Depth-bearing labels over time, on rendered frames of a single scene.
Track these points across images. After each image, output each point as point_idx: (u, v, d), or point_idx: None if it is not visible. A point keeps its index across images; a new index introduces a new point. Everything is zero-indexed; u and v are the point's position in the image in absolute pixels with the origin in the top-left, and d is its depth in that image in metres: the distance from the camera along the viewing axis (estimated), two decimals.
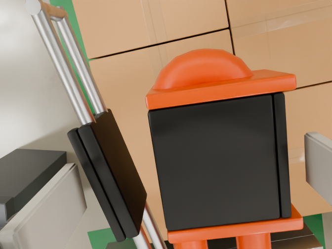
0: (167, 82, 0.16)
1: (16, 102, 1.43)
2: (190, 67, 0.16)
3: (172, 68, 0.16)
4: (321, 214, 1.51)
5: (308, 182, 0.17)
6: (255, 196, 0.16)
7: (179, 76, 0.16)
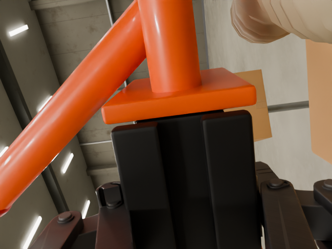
0: None
1: None
2: None
3: None
4: None
5: None
6: None
7: None
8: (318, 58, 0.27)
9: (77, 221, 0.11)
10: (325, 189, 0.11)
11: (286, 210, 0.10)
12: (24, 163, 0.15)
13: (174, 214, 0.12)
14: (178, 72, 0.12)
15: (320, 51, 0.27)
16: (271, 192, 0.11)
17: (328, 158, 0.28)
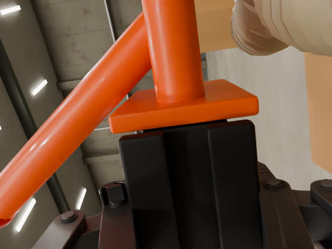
0: None
1: None
2: None
3: None
4: None
5: None
6: None
7: None
8: (317, 69, 0.28)
9: (80, 221, 0.11)
10: (321, 189, 0.11)
11: (283, 210, 0.10)
12: (29, 172, 0.16)
13: (179, 222, 0.13)
14: (182, 84, 0.12)
15: (318, 62, 0.28)
16: (268, 192, 0.11)
17: (328, 168, 0.28)
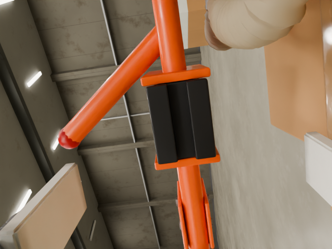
0: None
1: None
2: None
3: None
4: None
5: (308, 182, 0.17)
6: None
7: None
8: (270, 59, 0.42)
9: None
10: None
11: None
12: (93, 113, 0.29)
13: (174, 130, 0.26)
14: (175, 62, 0.26)
15: (271, 55, 0.41)
16: None
17: (278, 125, 0.42)
